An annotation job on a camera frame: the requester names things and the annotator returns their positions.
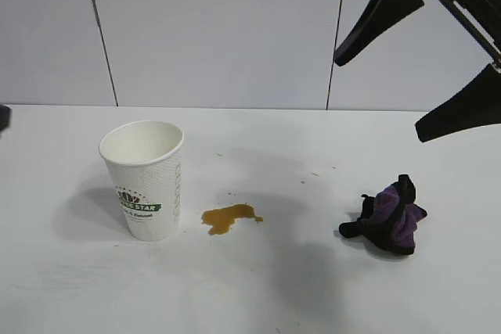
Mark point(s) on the brown coffee spill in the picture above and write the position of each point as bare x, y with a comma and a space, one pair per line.
225, 218

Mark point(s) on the purple and black cloth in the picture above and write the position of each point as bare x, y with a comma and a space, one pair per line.
387, 216

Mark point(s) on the white paper coffee cup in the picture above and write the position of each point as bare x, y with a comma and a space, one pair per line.
148, 177

